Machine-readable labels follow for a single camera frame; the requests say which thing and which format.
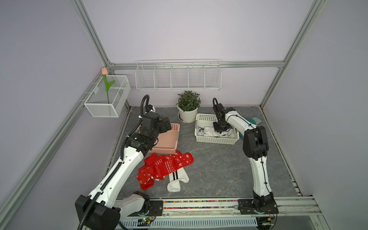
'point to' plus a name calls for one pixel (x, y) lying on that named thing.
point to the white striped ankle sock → (210, 131)
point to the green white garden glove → (254, 120)
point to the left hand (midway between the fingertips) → (161, 121)
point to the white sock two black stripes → (175, 178)
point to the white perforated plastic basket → (207, 120)
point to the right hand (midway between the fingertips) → (219, 128)
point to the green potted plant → (189, 101)
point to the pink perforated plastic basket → (167, 142)
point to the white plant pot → (187, 117)
